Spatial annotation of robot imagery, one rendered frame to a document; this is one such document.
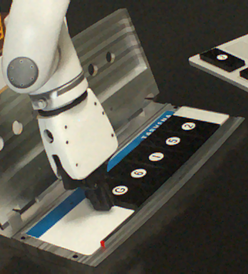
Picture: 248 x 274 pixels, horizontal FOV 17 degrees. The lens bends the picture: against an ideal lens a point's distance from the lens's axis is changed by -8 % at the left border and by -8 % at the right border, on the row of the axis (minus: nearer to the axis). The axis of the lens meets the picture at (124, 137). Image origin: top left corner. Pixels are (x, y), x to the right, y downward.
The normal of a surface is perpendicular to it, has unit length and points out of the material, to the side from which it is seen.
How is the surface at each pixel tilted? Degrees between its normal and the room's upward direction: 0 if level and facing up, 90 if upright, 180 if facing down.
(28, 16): 63
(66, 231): 0
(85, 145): 78
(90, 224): 0
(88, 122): 84
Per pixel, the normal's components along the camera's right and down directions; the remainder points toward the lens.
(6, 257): -0.18, -0.86
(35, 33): 0.07, 0.34
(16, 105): 0.76, -0.02
